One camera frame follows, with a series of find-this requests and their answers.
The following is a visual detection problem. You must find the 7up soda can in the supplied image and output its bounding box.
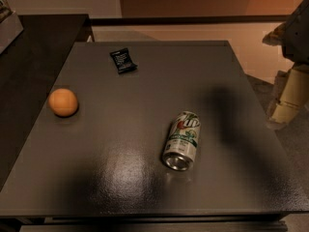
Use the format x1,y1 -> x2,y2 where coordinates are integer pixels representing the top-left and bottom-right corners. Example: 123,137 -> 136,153
162,111 -> 201,171

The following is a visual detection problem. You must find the orange ball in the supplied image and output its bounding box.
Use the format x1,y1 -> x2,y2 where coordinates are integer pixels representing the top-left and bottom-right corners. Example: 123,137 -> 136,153
48,89 -> 78,117

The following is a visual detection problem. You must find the black snack packet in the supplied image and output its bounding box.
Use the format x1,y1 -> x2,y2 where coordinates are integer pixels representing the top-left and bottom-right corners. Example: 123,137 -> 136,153
110,48 -> 137,73

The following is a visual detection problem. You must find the grey box at left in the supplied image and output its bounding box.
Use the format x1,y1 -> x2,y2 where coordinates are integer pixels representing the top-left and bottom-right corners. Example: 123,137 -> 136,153
0,0 -> 23,54

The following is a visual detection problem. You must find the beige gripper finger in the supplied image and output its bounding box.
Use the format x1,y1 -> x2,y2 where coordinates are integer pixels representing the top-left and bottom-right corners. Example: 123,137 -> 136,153
262,23 -> 286,46
266,64 -> 309,130

